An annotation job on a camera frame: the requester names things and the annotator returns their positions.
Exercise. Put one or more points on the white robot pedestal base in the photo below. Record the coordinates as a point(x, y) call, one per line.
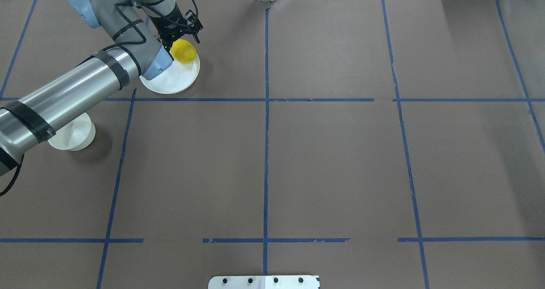
point(265, 282)

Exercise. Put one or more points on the white plate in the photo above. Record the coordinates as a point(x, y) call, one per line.
point(167, 76)

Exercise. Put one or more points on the white bowl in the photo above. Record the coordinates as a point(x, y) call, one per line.
point(76, 135)

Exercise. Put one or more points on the yellow lemon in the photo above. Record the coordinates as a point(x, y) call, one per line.
point(183, 51)

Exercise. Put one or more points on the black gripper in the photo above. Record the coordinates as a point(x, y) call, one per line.
point(168, 25)

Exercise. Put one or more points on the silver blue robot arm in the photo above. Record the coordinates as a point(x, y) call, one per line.
point(143, 31)

